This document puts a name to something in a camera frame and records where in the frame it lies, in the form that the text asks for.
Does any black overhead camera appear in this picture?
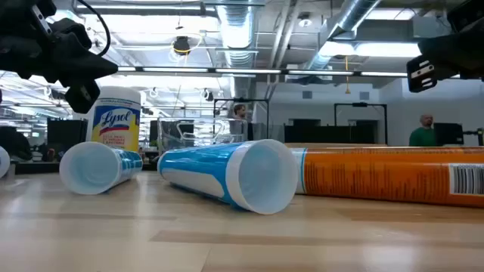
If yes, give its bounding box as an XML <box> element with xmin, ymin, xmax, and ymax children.
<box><xmin>172</xmin><ymin>36</ymin><xmax>192</xmax><ymax>57</ymax></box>

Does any black monitor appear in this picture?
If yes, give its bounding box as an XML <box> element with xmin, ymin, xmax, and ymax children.
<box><xmin>433</xmin><ymin>122</ymin><xmax>465</xmax><ymax>147</ymax></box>
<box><xmin>46</xmin><ymin>118</ymin><xmax>89</xmax><ymax>147</ymax></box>

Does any clear plastic bin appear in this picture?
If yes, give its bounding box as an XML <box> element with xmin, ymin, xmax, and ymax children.
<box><xmin>157</xmin><ymin>116</ymin><xmax>249</xmax><ymax>147</ymax></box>

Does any long light bar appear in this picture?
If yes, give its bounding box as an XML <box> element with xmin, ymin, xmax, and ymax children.
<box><xmin>116</xmin><ymin>66</ymin><xmax>410</xmax><ymax>79</ymax></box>

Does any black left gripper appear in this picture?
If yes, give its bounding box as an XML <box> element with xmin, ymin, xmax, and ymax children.
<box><xmin>0</xmin><ymin>0</ymin><xmax>118</xmax><ymax>114</ymax></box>

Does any person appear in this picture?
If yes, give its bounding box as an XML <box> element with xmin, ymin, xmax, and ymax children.
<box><xmin>228</xmin><ymin>104</ymin><xmax>255</xmax><ymax>142</ymax></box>
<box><xmin>408</xmin><ymin>114</ymin><xmax>438</xmax><ymax>147</ymax></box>

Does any Lysol wipes canister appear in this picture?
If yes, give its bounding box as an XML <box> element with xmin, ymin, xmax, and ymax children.
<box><xmin>85</xmin><ymin>85</ymin><xmax>142</xmax><ymax>153</ymax></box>

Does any yellow hanging cord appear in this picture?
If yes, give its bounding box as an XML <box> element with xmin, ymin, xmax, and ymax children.
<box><xmin>343</xmin><ymin>55</ymin><xmax>352</xmax><ymax>95</ymax></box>

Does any orange sealant cartridge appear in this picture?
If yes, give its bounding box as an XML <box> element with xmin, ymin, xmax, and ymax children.
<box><xmin>290</xmin><ymin>146</ymin><xmax>484</xmax><ymax>209</ymax></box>

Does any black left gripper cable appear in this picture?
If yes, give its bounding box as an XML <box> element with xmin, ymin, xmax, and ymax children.
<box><xmin>75</xmin><ymin>0</ymin><xmax>112</xmax><ymax>57</ymax></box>

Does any black cabinet row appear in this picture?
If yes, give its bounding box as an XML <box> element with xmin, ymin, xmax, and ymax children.
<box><xmin>284</xmin><ymin>118</ymin><xmax>379</xmax><ymax>144</ymax></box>

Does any dark office chair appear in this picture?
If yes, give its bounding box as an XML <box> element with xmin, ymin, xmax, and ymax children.
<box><xmin>0</xmin><ymin>125</ymin><xmax>34</xmax><ymax>162</ymax></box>

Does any silver ventilation duct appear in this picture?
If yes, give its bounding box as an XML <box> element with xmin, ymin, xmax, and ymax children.
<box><xmin>305</xmin><ymin>0</ymin><xmax>381</xmax><ymax>71</ymax></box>
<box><xmin>216</xmin><ymin>0</ymin><xmax>262</xmax><ymax>70</ymax></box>

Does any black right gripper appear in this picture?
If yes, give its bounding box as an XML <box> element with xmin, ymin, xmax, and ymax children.
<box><xmin>406</xmin><ymin>0</ymin><xmax>484</xmax><ymax>94</ymax></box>

